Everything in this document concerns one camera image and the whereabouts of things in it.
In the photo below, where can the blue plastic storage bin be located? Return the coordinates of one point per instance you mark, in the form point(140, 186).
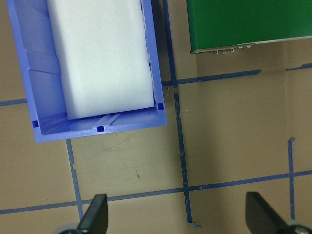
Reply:
point(36, 73)

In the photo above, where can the white foam pad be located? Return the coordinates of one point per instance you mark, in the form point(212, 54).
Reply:
point(102, 61)

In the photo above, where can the green conveyor belt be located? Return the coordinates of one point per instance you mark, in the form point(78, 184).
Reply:
point(243, 22)

